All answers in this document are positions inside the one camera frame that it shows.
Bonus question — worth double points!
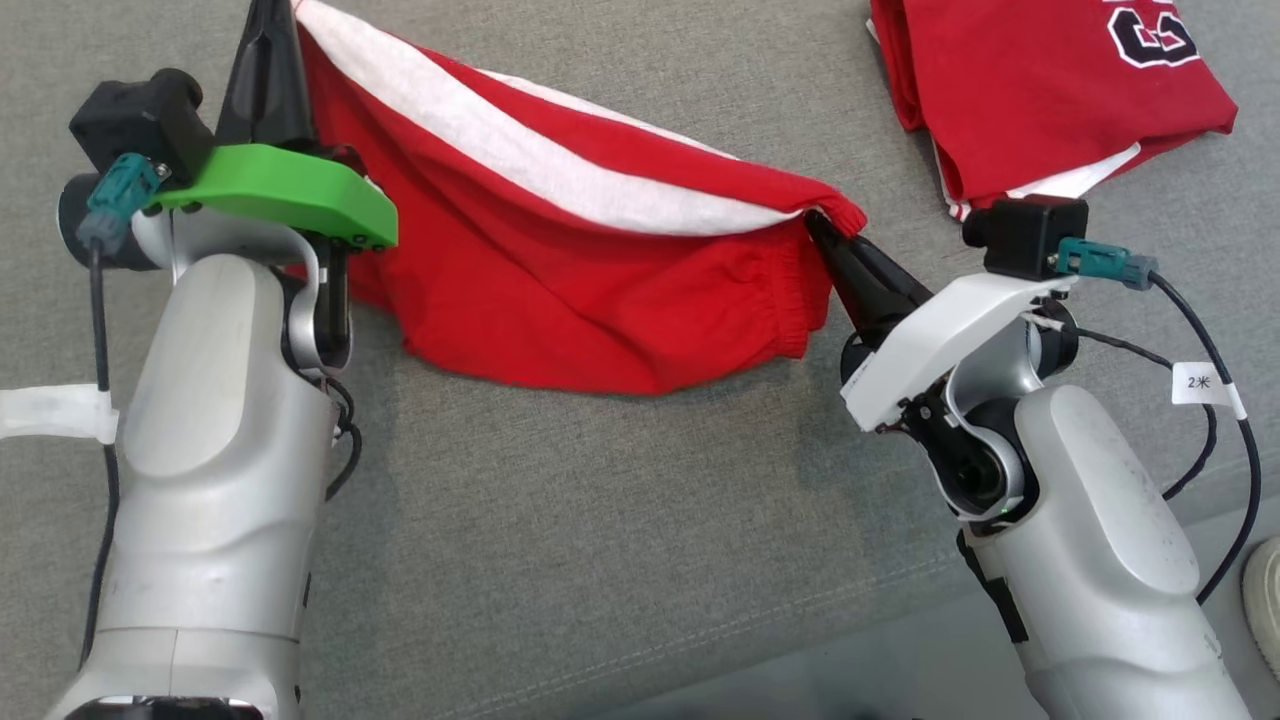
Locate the teal camera cable plug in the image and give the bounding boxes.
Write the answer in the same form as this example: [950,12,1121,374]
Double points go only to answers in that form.
[1055,237,1159,291]
[78,153,166,251]

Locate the teal left camera cable plug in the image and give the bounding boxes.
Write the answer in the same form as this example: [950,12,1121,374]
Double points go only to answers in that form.
[78,153,166,251]

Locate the red shorts with white stripe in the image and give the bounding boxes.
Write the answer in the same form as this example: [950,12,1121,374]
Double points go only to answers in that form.
[290,0,869,396]

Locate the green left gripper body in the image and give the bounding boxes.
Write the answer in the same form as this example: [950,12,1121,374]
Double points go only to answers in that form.
[145,143,399,251]

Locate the white cable label tag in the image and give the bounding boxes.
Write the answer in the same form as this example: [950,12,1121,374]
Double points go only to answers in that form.
[1172,360,1248,419]

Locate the red jersey with number 23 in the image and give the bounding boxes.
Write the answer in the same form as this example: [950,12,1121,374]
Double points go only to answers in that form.
[868,0,1239,221]

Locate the white cable tape strip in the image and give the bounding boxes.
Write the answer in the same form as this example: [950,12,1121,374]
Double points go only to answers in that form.
[0,385,119,444]

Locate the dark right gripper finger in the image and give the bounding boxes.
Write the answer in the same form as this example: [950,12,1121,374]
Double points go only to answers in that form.
[805,210,936,346]

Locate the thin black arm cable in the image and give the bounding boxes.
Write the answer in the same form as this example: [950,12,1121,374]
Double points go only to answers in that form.
[322,375,364,503]
[1035,318,1219,501]

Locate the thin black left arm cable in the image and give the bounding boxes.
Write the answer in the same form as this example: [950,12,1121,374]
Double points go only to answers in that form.
[322,375,364,503]

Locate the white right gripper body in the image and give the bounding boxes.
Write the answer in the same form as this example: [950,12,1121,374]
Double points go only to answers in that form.
[840,272,1081,433]

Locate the teal right camera cable plug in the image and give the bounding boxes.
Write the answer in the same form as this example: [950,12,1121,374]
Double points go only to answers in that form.
[1055,237,1159,291]

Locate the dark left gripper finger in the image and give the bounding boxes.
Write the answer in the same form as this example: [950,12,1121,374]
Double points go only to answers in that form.
[215,0,319,151]

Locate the black right camera cable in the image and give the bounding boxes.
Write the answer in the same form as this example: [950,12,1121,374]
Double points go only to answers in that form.
[1145,270,1263,606]

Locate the black camera cable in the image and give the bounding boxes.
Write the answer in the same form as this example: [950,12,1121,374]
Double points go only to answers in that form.
[78,245,123,671]
[1145,270,1263,606]

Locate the black left camera cable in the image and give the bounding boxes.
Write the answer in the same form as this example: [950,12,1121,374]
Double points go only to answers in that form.
[78,245,123,671]

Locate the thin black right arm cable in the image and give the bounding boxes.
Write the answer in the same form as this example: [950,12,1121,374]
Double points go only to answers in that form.
[1035,318,1219,501]

